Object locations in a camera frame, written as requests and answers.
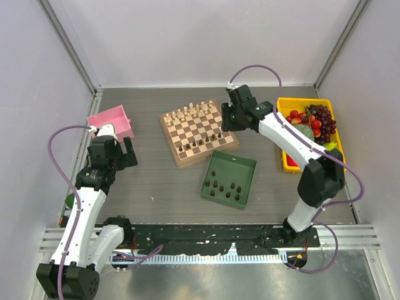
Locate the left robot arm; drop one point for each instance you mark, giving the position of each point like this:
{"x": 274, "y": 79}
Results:
{"x": 74, "y": 269}

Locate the green melon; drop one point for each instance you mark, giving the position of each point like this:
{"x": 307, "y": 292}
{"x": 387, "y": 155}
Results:
{"x": 305, "y": 130}

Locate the pink plastic box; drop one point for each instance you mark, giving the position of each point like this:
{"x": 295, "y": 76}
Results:
{"x": 115, "y": 116}

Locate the green plastic tray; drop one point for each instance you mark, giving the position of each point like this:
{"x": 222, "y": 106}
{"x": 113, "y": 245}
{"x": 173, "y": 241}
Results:
{"x": 229, "y": 169}

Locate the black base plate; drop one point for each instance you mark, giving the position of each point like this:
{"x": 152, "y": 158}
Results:
{"x": 211, "y": 240}

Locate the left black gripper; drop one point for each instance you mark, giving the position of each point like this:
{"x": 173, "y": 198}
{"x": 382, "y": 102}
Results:
{"x": 128, "y": 159}

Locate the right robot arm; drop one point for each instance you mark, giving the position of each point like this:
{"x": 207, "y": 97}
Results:
{"x": 322, "y": 170}

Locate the green pear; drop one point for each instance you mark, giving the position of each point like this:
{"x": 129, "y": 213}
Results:
{"x": 331, "y": 145}

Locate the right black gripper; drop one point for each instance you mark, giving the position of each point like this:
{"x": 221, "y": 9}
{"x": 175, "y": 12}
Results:
{"x": 226, "y": 125}

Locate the wooden chessboard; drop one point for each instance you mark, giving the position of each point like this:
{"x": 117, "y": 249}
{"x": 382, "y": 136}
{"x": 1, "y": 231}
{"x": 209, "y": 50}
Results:
{"x": 182, "y": 134}

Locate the red cherries cluster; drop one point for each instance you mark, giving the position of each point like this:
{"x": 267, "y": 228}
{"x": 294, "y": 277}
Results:
{"x": 307, "y": 118}

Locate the aluminium frame rail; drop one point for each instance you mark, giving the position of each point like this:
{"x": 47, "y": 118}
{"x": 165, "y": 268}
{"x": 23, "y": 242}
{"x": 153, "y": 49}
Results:
{"x": 123, "y": 245}

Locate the purple grape bunch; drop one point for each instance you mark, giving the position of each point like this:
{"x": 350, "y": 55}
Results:
{"x": 328, "y": 123}

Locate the light chess pieces row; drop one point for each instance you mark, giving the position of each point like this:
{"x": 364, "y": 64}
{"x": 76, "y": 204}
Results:
{"x": 205, "y": 112}

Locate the yellow fruit bin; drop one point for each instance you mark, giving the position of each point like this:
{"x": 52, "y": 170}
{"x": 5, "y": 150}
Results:
{"x": 287, "y": 104}

